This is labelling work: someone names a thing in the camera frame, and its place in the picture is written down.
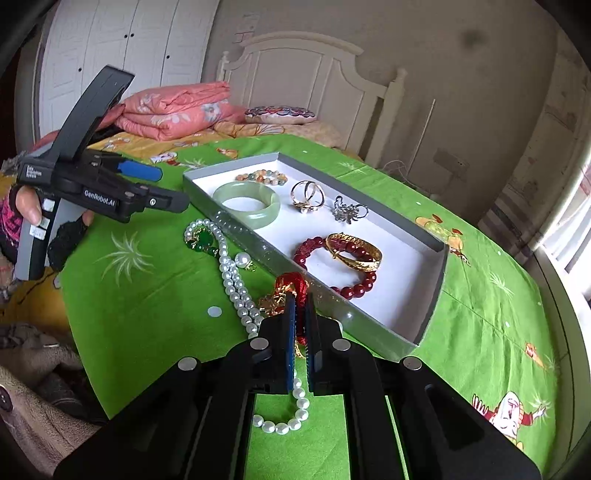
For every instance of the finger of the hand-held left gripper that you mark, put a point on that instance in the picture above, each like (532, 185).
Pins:
(166, 201)
(143, 172)

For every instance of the printed curtain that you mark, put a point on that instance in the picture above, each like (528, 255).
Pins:
(531, 161)

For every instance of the thin white pole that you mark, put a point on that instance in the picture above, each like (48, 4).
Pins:
(427, 124)

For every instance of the red tassel gold charm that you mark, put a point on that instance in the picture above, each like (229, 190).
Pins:
(293, 281)

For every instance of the wall socket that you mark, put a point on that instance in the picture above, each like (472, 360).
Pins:
(450, 164)

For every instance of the green jade bangle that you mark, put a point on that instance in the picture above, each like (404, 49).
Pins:
(258, 217)

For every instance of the pink floral quilt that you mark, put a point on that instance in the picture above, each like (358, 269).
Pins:
(175, 106)

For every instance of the embroidered round-pattern pillow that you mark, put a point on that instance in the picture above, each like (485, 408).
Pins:
(277, 114)

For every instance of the shallow grey cardboard box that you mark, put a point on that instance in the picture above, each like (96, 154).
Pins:
(392, 286)

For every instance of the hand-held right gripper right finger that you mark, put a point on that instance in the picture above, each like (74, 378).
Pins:
(310, 350)

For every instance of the person's left forearm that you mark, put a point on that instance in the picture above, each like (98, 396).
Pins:
(7, 230)

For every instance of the silver brooch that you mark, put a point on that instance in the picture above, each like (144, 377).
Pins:
(344, 212)

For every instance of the white wardrobe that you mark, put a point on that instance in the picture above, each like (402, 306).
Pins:
(138, 46)

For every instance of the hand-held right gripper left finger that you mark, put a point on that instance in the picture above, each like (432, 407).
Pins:
(291, 341)

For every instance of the person's left hand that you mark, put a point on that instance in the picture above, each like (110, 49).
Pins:
(27, 205)

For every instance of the white wooden headboard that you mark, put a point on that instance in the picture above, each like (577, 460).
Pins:
(295, 74)

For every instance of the brown fleece garment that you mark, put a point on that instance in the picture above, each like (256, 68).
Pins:
(32, 415)

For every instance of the green printed blanket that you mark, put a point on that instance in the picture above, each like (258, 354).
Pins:
(461, 323)

